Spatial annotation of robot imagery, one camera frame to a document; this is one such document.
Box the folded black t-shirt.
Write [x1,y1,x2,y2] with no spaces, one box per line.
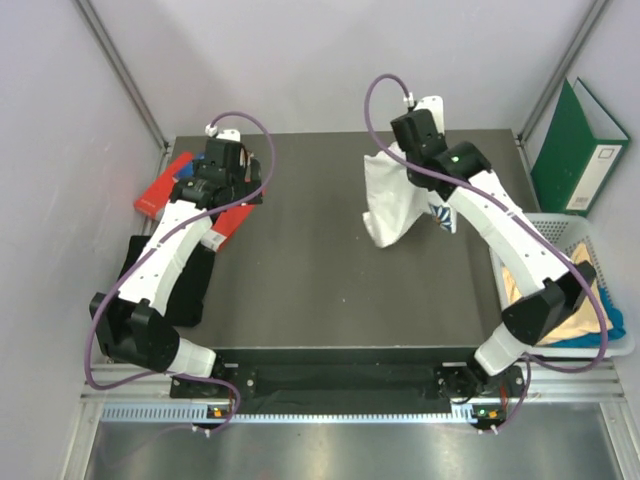
[118,235,216,328]

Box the small blue orange book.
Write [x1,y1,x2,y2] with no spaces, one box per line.
[173,153,211,183]

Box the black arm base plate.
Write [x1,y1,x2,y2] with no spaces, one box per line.
[169,363,527,401]

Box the large red book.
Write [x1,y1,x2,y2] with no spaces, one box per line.
[133,151,259,253]

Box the white plastic basket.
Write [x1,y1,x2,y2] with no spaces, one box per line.
[488,212,636,359]

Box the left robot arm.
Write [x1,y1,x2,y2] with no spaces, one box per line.
[89,127,262,397]

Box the green lever arch binder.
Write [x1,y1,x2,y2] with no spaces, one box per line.
[531,78,631,217]

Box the white flower print t-shirt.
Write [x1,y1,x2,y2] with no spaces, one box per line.
[362,151,457,248]

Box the grey slotted cable duct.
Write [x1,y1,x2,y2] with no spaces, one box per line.
[100,403,504,425]

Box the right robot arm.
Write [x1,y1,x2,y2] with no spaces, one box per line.
[391,95,598,396]

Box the teal blue t-shirt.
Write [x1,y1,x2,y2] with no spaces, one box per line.
[549,286,626,348]

